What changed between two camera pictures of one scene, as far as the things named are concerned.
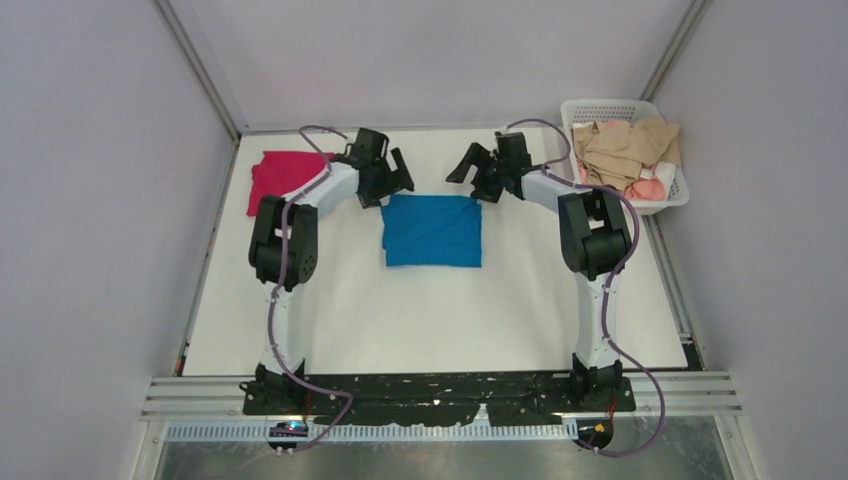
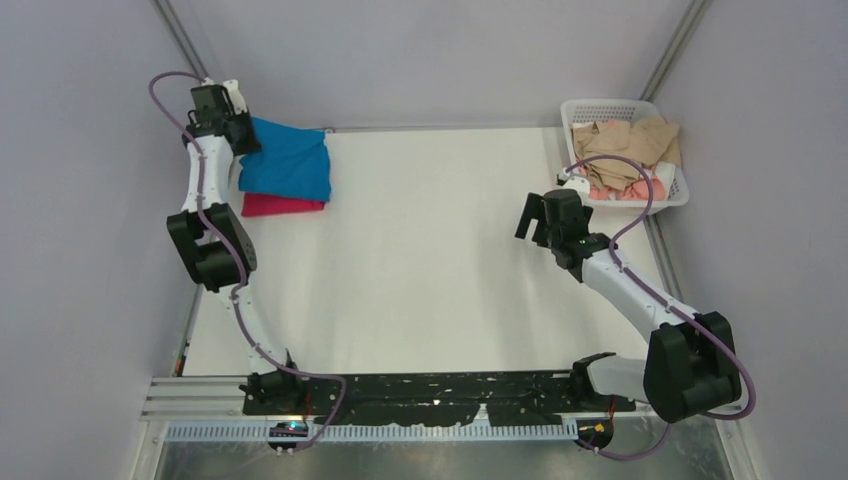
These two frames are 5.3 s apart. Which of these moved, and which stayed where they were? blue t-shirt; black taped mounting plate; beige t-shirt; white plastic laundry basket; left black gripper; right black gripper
Moved: left black gripper; blue t-shirt; right black gripper
Stayed: beige t-shirt; white plastic laundry basket; black taped mounting plate
